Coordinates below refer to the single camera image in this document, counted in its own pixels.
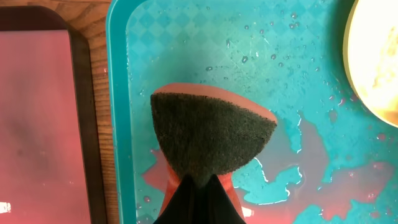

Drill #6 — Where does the yellow-green plate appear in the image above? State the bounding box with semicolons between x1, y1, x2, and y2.
343;0;397;127

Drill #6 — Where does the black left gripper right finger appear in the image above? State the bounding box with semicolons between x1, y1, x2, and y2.
195;175;245;224

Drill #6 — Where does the green orange sponge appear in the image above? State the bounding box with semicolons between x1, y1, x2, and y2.
150;83;277;220

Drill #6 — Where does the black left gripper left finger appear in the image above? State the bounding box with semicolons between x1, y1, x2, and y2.
154;175;195;224

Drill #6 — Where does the teal plastic tray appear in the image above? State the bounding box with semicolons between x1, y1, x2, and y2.
106;0;397;223

